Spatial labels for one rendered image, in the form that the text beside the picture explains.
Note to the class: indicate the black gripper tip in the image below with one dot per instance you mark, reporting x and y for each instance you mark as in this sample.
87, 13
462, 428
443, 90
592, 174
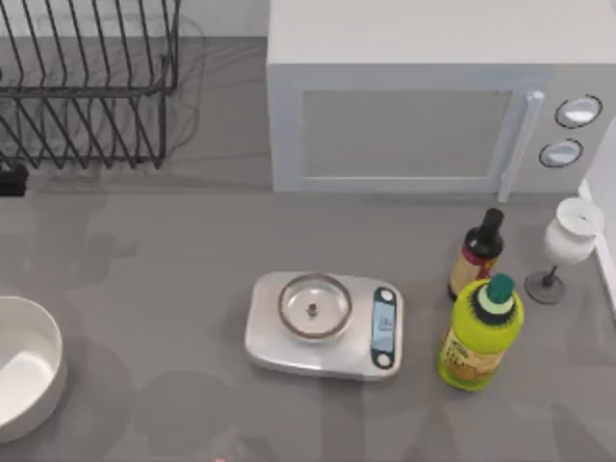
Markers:
13, 180

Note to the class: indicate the pale microwave oven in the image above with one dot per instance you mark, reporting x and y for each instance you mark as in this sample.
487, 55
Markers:
399, 58

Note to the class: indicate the yellow-green bottle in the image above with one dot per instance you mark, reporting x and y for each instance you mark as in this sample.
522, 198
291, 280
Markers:
474, 351

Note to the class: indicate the large microwave knob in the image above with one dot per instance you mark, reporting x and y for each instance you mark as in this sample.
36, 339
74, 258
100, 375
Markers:
577, 111

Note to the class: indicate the white goblet with grey base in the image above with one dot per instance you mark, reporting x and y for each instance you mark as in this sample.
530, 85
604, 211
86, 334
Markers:
568, 236

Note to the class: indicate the silver kitchen scale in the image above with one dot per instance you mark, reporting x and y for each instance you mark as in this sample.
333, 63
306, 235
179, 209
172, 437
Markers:
269, 337

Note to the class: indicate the small microwave knob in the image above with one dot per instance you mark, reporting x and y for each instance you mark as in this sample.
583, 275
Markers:
560, 153

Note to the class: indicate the dark brown bottle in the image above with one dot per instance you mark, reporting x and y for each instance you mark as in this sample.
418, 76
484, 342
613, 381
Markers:
474, 255

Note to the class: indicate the white bowl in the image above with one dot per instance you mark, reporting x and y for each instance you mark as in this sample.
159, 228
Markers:
29, 361

